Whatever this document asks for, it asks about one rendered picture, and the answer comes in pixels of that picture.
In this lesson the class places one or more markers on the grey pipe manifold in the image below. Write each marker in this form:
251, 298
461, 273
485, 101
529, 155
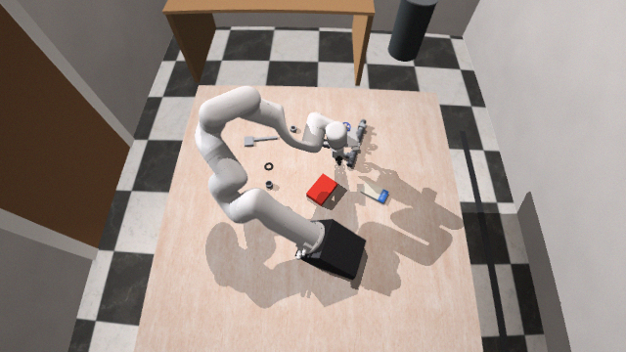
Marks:
351, 156

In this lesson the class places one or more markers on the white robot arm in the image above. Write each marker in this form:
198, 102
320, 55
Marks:
229, 176

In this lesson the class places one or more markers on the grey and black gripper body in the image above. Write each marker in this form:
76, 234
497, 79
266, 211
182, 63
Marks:
336, 153

